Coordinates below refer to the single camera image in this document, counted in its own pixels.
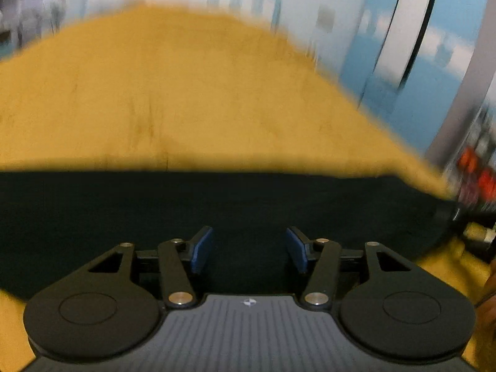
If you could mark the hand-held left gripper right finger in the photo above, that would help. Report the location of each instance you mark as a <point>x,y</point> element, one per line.
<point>296,250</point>

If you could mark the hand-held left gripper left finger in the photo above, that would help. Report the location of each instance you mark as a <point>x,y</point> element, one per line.
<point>202,250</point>

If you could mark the black pants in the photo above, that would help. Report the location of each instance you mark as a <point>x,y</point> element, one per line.
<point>232,209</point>

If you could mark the yellow bed cover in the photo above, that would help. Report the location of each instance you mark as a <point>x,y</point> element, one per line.
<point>193,85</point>

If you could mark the blue and white wardrobe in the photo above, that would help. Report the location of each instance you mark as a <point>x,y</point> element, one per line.
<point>403,46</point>

